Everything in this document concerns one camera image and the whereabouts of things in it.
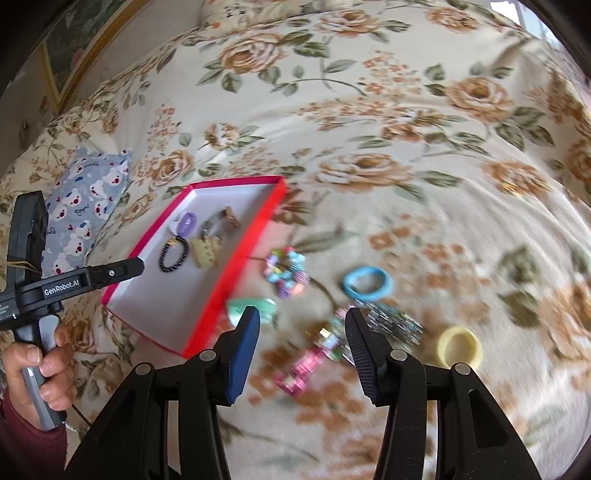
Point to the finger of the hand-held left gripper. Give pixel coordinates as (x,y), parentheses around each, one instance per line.
(117,272)

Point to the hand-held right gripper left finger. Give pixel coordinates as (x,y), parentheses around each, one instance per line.
(240,360)

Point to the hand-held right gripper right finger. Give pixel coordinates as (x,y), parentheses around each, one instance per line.
(364,364)

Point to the red jewelry box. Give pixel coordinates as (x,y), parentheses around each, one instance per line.
(161,304)

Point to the green bow hair clip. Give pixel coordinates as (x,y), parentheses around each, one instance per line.
(258,307)

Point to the pink hair clip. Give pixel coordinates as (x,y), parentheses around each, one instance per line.
(300,369)

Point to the yellow plastic bangle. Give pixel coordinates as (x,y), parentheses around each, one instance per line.
(443,348)

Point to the person's left forearm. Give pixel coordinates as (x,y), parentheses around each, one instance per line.
(27,452)

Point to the person's left hand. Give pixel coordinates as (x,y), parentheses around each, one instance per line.
(18,383)

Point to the blue plastic bangle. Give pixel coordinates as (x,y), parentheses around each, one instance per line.
(353,286)

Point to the blue bear print pillow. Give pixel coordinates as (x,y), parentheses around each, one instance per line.
(87,194)

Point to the yellow hair claw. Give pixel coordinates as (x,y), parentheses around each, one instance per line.
(205,251)

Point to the silver metal bangle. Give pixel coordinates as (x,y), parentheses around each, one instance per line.
(226,217)

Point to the floral blanket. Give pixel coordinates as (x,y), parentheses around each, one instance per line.
(369,138)

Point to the gold framed picture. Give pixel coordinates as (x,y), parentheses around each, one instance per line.
(69,46)

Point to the cream panda print pillow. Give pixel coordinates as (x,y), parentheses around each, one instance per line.
(221,11)

